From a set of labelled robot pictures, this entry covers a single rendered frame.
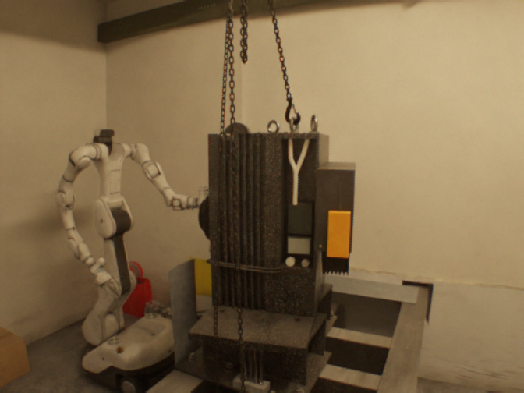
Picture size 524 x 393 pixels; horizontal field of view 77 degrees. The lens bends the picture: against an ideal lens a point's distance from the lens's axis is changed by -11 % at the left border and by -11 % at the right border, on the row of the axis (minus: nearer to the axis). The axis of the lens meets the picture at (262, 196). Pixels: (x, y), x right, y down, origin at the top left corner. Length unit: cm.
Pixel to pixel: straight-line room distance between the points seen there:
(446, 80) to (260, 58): 128
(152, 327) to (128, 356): 38
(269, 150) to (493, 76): 156
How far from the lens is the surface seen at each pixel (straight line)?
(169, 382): 158
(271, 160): 139
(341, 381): 158
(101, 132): 239
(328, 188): 129
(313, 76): 261
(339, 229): 128
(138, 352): 242
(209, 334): 140
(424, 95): 246
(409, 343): 189
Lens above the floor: 158
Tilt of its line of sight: 9 degrees down
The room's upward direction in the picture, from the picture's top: straight up
